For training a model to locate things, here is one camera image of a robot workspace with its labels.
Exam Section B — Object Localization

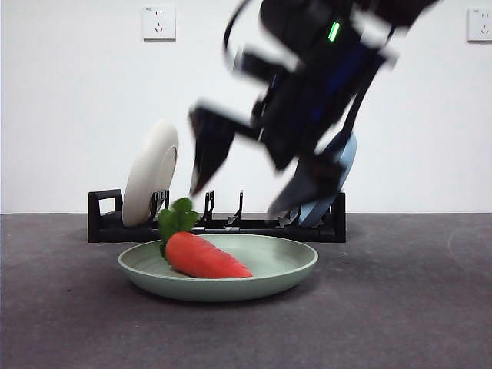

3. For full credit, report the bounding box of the orange carrot with green leaves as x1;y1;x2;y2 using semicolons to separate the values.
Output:
158;197;254;279

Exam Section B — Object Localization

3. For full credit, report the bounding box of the green plate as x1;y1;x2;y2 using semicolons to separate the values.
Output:
117;233;320;303

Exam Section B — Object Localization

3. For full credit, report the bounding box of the blue plate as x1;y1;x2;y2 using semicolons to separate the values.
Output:
298;132;357;227

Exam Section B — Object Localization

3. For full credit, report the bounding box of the white plate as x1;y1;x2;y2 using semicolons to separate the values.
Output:
122;118;180;228

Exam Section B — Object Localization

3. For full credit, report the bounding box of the black plate rack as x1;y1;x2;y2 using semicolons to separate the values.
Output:
88;188;346;244

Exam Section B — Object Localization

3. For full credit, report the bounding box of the black cable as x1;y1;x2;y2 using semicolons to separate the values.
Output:
223;0;249;72

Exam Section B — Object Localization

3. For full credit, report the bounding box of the white wall socket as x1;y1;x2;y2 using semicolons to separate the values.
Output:
467;8;492;43
142;5;177;42

